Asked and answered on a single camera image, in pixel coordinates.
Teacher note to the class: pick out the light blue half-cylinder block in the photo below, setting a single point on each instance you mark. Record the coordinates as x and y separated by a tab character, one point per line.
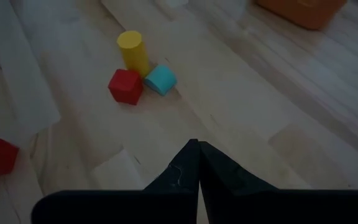
160	80

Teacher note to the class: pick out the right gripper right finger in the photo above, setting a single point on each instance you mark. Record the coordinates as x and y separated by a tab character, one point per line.
259	205

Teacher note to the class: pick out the orange plastic bin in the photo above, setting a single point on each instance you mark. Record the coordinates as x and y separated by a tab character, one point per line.
303	12

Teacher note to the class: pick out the yellow cylinder block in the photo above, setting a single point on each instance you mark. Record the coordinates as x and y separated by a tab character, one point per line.
134	53

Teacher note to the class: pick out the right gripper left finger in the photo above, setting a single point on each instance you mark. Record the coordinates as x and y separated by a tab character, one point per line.
154	205

